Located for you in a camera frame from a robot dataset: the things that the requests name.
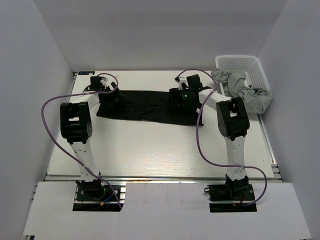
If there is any aluminium table rail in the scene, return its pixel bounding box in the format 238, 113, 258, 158
43, 174, 283, 184

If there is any grey t shirt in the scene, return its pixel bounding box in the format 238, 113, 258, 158
211, 67, 273, 114

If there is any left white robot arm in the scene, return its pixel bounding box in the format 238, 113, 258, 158
60, 74, 119, 200

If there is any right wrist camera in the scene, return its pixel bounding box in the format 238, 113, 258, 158
174, 76, 189, 90

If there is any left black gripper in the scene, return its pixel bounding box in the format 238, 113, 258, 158
101, 82, 127, 111

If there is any black t shirt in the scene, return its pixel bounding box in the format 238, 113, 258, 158
96, 90, 201, 126

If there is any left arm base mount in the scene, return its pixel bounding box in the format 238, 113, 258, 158
72, 179, 125, 212

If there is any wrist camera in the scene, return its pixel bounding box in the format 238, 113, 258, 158
98, 76, 110, 91
174, 76, 189, 90

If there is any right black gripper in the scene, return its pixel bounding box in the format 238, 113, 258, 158
166, 86, 194, 109

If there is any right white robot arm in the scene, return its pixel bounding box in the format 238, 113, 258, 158
173, 74, 250, 200

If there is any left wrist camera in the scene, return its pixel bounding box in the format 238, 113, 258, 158
98, 76, 110, 91

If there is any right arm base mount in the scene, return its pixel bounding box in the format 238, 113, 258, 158
203, 183, 257, 213

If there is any blue label sticker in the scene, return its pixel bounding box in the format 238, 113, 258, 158
77, 71, 95, 76

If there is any white plastic basket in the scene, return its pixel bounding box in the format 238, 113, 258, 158
215, 55, 273, 102

